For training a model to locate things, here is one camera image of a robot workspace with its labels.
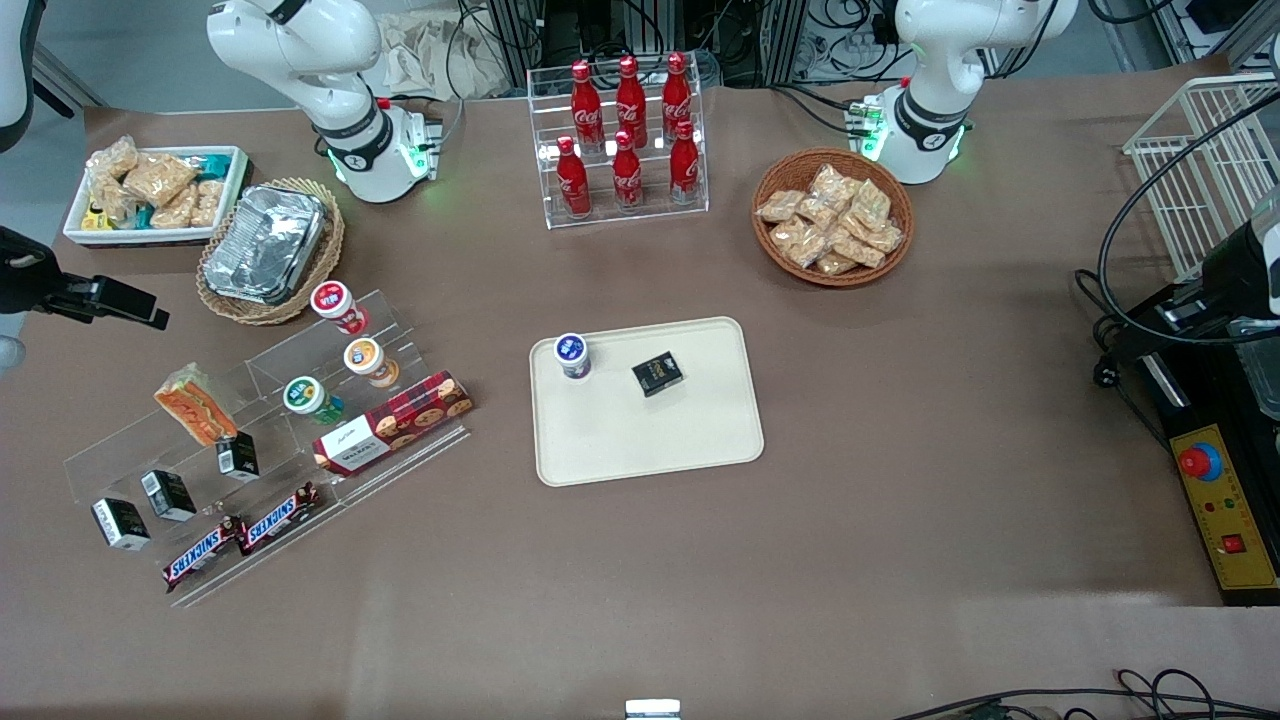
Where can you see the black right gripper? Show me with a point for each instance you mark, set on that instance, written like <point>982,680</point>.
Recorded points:
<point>22,277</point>

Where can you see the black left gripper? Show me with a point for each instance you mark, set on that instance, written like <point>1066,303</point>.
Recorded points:
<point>1228,272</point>

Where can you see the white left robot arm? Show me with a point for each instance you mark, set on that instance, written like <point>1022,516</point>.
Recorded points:
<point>940,60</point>

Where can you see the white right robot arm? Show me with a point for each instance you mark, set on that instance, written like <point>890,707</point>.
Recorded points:
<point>300,50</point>

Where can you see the wrapped triangle sandwich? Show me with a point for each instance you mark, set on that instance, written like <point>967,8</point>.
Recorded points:
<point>196,408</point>

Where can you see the beige plastic serving tray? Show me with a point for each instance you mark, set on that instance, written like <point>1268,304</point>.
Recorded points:
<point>680,440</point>

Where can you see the teal snack packet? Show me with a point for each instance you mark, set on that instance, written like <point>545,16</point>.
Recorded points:
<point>216,165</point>
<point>143,217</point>

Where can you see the yellow snack packet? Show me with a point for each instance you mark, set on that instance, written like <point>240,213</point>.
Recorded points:
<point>96,220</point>

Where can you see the clear wrapped snack pack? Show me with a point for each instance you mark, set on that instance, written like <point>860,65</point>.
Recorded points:
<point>158,178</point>
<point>110,200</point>
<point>112,160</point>
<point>208,202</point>
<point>175,210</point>

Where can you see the white rectangular bin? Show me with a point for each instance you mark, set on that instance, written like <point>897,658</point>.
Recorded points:
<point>232,200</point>

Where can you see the stacked foil containers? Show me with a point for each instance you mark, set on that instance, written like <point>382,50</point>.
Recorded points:
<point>265,245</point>

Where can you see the clear acrylic step display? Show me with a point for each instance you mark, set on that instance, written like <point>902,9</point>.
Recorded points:
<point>290,350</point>

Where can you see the small black box white label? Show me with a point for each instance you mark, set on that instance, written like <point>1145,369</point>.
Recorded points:
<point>120,524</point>
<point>239,457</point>
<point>168,496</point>

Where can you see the green lid cup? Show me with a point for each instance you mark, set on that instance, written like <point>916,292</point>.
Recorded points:
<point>308,398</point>

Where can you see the oval wicker basket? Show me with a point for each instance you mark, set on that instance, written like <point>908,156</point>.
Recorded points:
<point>325,255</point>

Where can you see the red lid cup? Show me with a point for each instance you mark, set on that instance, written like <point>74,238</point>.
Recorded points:
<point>336,304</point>

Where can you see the black machine yellow control panel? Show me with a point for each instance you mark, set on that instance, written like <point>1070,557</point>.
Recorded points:
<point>1225,500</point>

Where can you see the orange lid cup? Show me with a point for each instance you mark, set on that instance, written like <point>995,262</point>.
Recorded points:
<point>368,360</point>

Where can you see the Snickers chocolate bar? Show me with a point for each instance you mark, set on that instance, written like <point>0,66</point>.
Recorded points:
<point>200,556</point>
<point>280,518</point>

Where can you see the red tartan biscuit box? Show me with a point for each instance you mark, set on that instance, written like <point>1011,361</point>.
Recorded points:
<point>390,425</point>

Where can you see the clear wrapped bread pack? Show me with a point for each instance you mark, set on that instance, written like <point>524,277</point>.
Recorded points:
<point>872,205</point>
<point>835,185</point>
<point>780,205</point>
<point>818,212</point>
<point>800,242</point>
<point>885,237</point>
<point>836,264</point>
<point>858,248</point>

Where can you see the beige fabric bag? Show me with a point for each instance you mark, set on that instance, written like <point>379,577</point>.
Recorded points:
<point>430,55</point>

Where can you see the clear acrylic bottle rack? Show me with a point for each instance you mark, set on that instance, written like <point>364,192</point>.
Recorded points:
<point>545,190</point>

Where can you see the blue lid cup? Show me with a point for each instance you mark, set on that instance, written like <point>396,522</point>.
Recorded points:
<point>572,354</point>

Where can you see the round wicker basket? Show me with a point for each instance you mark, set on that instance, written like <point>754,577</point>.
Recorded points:
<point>790,165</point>

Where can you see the red Coca-Cola bottle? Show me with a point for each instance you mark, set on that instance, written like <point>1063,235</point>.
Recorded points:
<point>586,105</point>
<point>677,95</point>
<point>631,100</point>
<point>627,175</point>
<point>573,182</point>
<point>684,165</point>

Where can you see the small black box gold print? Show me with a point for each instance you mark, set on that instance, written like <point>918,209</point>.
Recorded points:
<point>657,374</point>

